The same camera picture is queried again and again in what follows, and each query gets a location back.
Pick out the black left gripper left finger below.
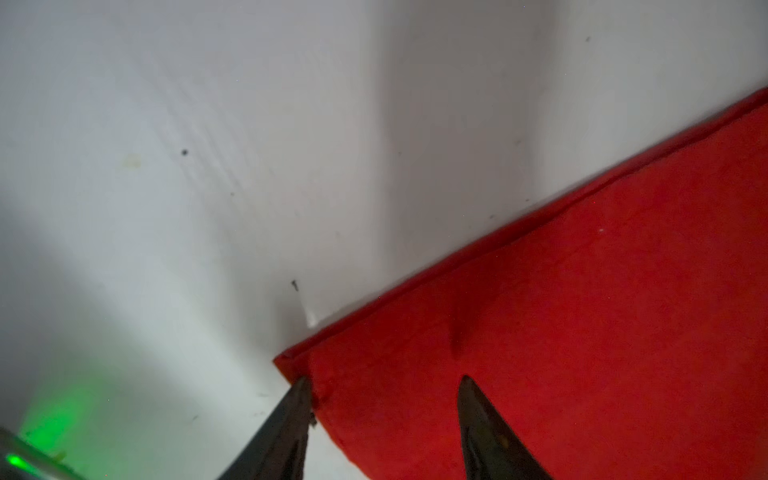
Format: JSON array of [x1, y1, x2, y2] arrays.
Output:
[[219, 377, 317, 480]]

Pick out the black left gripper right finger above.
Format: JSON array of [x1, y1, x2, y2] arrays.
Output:
[[457, 375, 552, 480]]

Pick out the red shorts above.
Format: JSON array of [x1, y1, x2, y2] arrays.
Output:
[[275, 90, 767, 479]]

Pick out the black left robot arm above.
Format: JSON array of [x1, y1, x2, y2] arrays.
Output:
[[1, 375, 551, 479]]

